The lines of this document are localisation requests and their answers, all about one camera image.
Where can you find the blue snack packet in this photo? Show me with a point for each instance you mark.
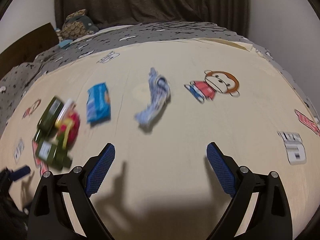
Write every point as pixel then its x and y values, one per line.
pixel 98 106

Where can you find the cream printed duvet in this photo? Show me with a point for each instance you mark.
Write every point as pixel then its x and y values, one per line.
pixel 160 185

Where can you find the brown curtain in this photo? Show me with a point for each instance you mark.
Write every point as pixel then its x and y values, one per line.
pixel 230 14

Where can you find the green lotion bottle lying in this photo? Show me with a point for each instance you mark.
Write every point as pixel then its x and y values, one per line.
pixel 53 155

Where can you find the dark wooden headboard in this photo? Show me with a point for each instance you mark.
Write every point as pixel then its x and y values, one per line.
pixel 28 47

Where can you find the red yellow snack wrapper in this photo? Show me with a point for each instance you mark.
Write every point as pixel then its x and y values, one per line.
pixel 67 125

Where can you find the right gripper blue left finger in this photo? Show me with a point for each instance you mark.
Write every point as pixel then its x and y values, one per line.
pixel 97 168

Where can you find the grey patterned bed sheet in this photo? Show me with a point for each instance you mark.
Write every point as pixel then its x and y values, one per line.
pixel 19 80

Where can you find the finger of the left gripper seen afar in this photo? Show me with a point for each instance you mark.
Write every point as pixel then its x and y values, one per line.
pixel 20 173

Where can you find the green lotion bottle label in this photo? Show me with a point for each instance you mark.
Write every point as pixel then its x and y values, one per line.
pixel 48 119

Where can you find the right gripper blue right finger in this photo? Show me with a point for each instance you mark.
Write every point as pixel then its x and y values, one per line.
pixel 224 174

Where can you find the blue white crumpled wrapper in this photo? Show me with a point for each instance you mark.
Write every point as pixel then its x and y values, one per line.
pixel 160 93

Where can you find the plush toy with cap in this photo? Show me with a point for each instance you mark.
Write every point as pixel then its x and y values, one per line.
pixel 77 25

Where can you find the small blue object on bed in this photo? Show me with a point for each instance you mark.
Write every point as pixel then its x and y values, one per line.
pixel 65 43

